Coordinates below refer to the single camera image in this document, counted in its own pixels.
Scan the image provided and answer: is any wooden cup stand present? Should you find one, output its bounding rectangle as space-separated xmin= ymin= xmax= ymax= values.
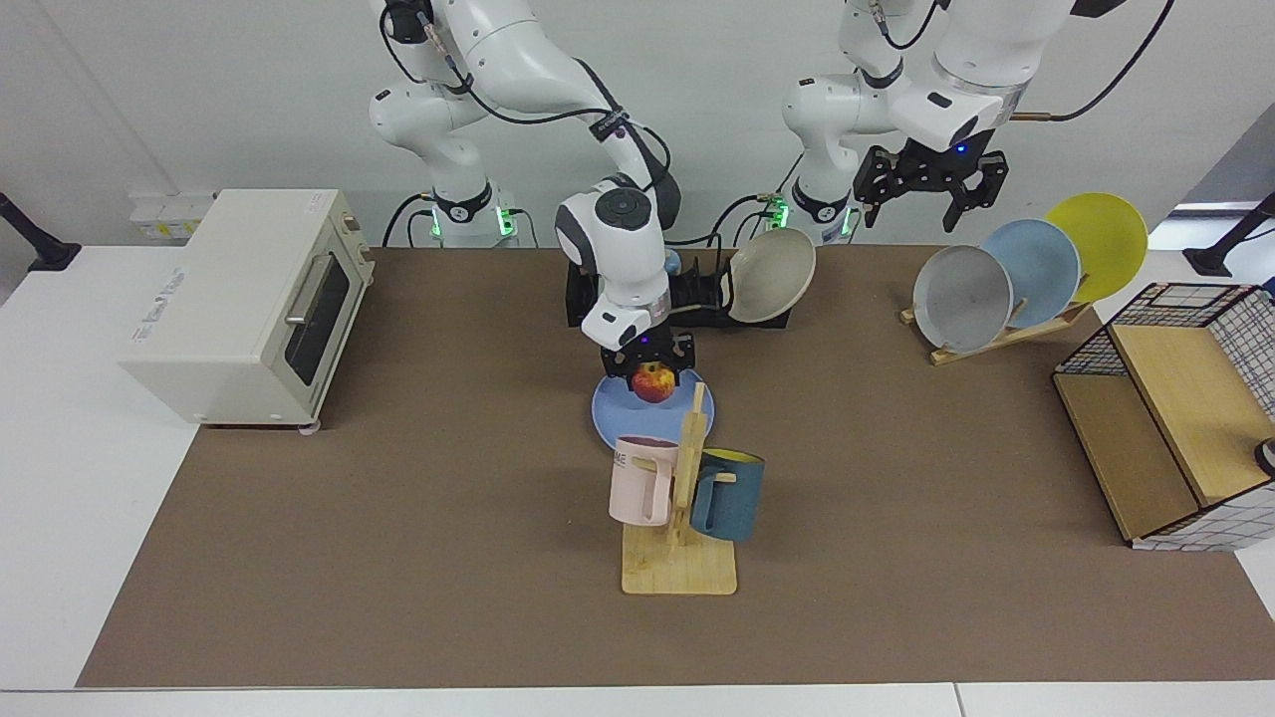
xmin=622 ymin=382 xmax=739 ymax=597

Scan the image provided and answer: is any grey plate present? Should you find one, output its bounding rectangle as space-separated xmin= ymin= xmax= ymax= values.
xmin=912 ymin=245 xmax=1014 ymax=355

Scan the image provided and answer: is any beige plate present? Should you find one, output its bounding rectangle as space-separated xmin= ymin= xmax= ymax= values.
xmin=727 ymin=229 xmax=817 ymax=324

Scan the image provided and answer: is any dark blue cup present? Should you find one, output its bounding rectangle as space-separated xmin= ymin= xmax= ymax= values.
xmin=689 ymin=449 xmax=766 ymax=543

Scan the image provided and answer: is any yellow plate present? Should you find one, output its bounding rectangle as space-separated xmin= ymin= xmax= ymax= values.
xmin=1044 ymin=192 xmax=1149 ymax=304

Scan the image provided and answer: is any light blue plate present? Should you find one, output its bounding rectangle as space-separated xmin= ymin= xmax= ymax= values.
xmin=981 ymin=219 xmax=1082 ymax=330

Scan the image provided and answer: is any brown table cloth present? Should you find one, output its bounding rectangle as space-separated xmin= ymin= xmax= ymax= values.
xmin=77 ymin=244 xmax=1275 ymax=690

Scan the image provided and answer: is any black camera stand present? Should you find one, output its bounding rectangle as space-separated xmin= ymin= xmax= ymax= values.
xmin=0 ymin=192 xmax=82 ymax=272
xmin=1183 ymin=192 xmax=1275 ymax=278

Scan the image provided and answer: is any pink cup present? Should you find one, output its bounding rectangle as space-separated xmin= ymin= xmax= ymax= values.
xmin=609 ymin=435 xmax=680 ymax=527

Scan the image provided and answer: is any wooden plate rack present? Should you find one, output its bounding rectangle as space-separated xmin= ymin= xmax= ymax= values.
xmin=901 ymin=299 xmax=1093 ymax=366

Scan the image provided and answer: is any wire basket with wooden floor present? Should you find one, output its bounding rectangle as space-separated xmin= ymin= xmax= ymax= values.
xmin=1053 ymin=282 xmax=1275 ymax=552

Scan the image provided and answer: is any black dish rack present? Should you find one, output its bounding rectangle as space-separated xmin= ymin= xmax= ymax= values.
xmin=566 ymin=249 xmax=794 ymax=330

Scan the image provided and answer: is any pale toaster oven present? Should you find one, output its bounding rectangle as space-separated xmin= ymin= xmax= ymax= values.
xmin=118 ymin=189 xmax=376 ymax=432

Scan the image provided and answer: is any red yellow apple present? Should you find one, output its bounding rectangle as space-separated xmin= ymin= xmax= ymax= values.
xmin=632 ymin=362 xmax=676 ymax=404

